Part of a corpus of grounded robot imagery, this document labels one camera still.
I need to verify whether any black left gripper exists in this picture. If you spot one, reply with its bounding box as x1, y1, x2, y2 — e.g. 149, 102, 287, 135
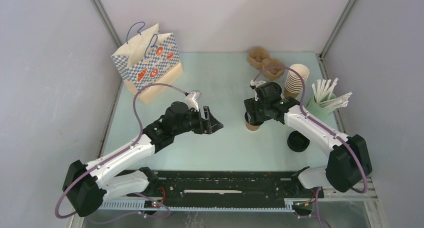
173, 106, 223, 136

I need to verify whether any black plastic cup lid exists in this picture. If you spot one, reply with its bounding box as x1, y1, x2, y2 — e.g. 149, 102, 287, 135
244, 112, 257, 126

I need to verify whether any brown paper cup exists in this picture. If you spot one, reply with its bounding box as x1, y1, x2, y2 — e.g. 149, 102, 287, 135
245, 121, 262, 131

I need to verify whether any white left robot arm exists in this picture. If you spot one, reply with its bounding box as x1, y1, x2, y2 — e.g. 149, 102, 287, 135
62, 102, 223, 217

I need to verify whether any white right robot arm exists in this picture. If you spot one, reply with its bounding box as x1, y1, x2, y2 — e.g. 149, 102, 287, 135
244, 80, 373, 197

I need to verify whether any stack of black lids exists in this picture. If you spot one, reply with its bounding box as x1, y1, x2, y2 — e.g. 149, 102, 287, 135
287, 131, 310, 153

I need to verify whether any stack of brown paper cups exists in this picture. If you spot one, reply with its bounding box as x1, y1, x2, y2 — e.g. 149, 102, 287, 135
283, 64, 310, 98

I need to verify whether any brown pulp cup carrier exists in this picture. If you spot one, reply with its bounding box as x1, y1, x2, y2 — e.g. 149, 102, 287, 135
247, 47, 285, 81

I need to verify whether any green straw holder cup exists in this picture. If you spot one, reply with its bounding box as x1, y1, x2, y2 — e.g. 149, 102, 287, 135
306, 95, 335, 121

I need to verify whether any blue checkered paper bag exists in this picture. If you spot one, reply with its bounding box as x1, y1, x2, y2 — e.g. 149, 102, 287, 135
111, 22, 184, 94

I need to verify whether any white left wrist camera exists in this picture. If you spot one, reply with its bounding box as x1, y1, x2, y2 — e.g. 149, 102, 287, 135
184, 90, 202, 111

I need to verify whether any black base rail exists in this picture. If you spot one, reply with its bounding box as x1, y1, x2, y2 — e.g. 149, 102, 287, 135
77, 170, 379, 212

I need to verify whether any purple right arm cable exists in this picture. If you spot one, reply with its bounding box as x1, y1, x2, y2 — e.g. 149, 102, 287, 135
253, 66, 370, 228

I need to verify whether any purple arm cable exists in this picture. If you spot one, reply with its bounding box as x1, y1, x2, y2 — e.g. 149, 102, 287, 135
54, 84, 190, 225
253, 66, 370, 228

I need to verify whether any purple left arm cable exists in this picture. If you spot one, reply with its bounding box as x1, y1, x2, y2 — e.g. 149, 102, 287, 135
54, 84, 190, 225

